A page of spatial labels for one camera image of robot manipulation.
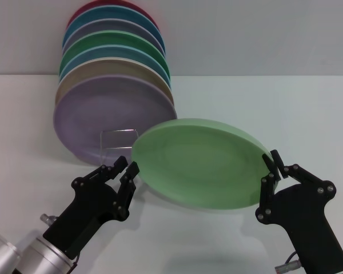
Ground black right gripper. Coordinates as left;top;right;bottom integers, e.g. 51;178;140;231
256;150;343;274

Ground red plate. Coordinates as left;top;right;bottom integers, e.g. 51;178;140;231
65;0;159;31

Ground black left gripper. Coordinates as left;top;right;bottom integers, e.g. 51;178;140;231
42;156;140;254

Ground light blue plate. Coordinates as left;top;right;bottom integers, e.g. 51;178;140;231
59;44;172;86

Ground dark green plate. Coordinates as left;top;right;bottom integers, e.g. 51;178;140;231
59;30;170;78

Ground deep blue plate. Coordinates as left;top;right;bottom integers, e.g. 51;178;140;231
62;5;166;55

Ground grey purple plate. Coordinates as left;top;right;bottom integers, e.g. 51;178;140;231
63;19;165;54

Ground tan plate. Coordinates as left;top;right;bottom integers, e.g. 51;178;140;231
55;57;175;108

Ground lavender plate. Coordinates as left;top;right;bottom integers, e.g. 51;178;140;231
53;75;178;167

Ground light green plate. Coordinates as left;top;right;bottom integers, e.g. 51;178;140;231
130;118;274;212

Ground metal wire plate rack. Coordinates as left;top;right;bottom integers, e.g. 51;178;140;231
99;129;140;169

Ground wrist cable with connector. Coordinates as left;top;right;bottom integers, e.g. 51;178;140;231
274;250;302;270
39;213;59;228

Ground left wrist cable with connector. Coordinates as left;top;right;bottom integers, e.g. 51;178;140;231
39;213;59;228

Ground right wrist cable with connector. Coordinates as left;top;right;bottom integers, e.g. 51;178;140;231
274;250;302;270

